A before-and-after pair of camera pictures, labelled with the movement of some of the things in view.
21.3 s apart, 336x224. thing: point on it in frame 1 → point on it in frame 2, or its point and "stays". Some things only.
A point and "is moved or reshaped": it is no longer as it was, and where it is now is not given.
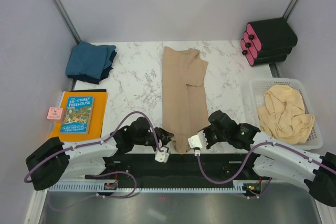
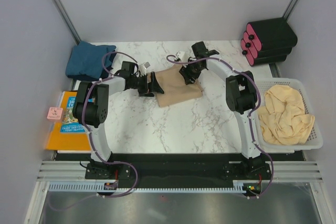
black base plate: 242,169 stays
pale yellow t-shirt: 283,116 stays
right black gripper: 209,143 → 184,72
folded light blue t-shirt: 85,59 stays
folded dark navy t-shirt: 106,72 stays
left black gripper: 163,135 → 153,87
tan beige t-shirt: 186,109 is moved or reshaped
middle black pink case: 258,53 stays
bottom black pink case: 254,62 stays
